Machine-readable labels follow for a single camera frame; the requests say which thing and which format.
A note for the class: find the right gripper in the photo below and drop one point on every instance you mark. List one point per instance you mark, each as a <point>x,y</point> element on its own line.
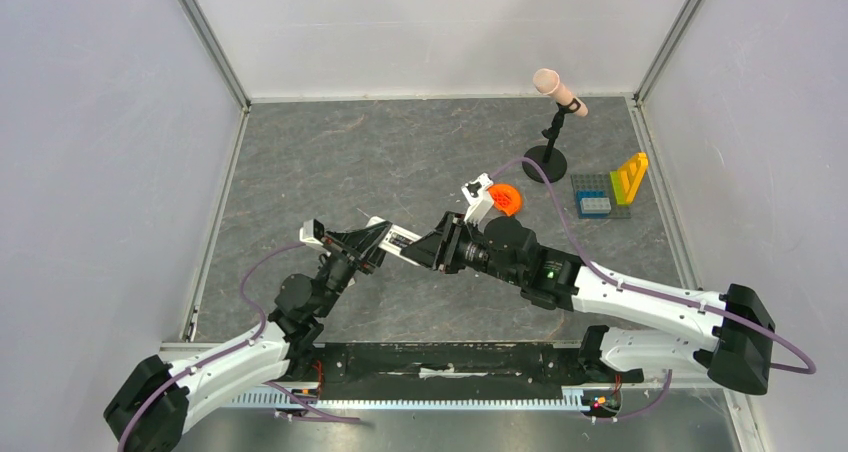
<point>449,242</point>

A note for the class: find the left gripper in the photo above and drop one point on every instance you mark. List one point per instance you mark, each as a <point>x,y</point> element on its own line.
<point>360,241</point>

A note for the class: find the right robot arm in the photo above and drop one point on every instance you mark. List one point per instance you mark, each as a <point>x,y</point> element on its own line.
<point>722,335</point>

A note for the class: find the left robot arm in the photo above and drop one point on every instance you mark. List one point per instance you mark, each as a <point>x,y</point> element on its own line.
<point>160,401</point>

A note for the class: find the orange plastic basket piece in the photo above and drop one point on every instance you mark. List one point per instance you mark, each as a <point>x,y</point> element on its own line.
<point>506,198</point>

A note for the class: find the black microphone stand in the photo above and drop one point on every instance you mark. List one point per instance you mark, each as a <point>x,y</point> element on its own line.
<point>550,160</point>

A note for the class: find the blue lego brick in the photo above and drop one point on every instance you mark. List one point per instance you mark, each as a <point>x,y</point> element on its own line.
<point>592,204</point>

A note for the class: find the grey lego baseplate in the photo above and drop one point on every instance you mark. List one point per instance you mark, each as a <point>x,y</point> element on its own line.
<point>599,182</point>

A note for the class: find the green lego brick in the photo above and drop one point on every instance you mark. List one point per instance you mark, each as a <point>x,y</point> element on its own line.
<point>616,189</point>

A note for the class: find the pink microphone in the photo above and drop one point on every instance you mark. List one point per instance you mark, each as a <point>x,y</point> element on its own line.
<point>548,82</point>

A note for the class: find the yellow lego piece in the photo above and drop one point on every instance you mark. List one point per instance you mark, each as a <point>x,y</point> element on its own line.
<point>631,175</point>

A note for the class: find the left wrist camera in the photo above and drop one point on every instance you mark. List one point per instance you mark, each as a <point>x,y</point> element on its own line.
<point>312,234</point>

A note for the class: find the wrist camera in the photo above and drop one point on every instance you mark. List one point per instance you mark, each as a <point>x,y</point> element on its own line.
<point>478,197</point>
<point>312,234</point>

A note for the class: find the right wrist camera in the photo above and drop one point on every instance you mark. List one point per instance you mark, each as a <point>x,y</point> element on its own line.
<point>478,197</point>

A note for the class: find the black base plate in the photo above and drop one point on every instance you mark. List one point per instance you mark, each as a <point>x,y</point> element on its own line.
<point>449,371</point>

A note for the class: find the white cable duct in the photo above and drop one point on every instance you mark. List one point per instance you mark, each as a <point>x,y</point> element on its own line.
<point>263,397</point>

